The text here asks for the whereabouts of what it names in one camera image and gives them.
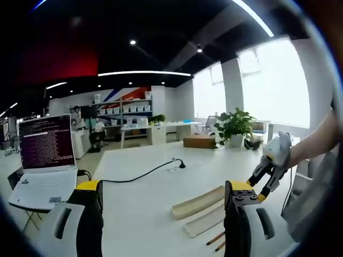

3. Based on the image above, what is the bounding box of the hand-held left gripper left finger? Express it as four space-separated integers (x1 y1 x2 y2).
49 180 105 257

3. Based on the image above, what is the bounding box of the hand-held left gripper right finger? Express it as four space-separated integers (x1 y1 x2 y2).
223 180 277 257

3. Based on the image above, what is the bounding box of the wooden cutlery case lid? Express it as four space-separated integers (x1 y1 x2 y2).
183 205 226 238

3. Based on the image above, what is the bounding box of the wooden cutlery case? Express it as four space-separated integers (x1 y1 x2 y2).
171 186 226 221

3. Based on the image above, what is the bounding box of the black headset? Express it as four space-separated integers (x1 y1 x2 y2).
243 137 262 151

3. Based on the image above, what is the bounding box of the potted green plant white pot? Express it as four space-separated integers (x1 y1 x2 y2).
213 107 257 148

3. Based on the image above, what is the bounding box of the brown cardboard box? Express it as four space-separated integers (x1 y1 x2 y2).
183 134 217 149

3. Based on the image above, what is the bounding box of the grey office chair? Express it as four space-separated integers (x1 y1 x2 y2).
197 115 218 135

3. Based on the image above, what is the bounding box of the white laptop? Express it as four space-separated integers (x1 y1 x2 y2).
8 113 80 212

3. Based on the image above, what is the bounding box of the white office desk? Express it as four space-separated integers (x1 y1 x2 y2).
120 120 202 149

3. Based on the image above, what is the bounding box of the black monitor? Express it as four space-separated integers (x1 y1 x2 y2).
79 105 98 119

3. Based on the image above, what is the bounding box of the small green plant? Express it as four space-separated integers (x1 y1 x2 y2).
148 114 167 126

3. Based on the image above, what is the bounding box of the shelf with white bins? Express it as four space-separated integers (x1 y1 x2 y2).
93 90 154 127

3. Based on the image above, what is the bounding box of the long ceiling light strip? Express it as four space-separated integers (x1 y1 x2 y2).
98 70 192 78

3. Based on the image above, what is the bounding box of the thin gripper cable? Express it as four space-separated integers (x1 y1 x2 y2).
281 168 293 215

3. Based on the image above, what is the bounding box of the long black cable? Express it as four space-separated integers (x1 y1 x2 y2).
77 157 187 184

